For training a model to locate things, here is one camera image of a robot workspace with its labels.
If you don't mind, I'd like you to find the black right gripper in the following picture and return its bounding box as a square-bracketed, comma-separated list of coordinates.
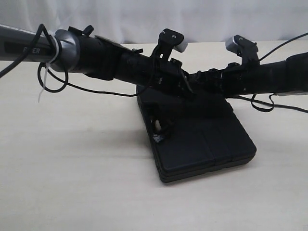
[190, 67, 231, 96]

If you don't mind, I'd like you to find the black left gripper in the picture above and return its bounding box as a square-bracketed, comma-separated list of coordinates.
[144, 57, 196, 100]

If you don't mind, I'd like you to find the black cord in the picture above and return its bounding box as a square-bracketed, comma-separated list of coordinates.
[148, 93, 308, 145]

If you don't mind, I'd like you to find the black plastic case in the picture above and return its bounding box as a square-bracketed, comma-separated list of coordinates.
[135, 86, 257, 183]

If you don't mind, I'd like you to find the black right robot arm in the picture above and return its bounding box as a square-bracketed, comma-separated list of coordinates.
[190, 53, 308, 98]

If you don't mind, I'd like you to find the white backdrop curtain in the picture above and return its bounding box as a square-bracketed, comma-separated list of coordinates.
[0, 0, 308, 43]

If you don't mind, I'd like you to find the white zip tie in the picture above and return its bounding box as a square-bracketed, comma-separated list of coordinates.
[38, 30, 60, 103]

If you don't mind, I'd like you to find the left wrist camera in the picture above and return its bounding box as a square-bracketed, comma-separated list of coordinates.
[157, 28, 188, 61]

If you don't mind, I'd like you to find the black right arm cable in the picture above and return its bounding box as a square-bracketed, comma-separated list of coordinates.
[250, 32, 308, 113]

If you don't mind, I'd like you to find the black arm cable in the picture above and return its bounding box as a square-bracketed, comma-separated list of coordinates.
[250, 32, 308, 113]
[0, 23, 169, 98]

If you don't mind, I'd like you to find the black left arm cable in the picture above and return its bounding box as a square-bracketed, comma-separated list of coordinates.
[0, 23, 169, 98]

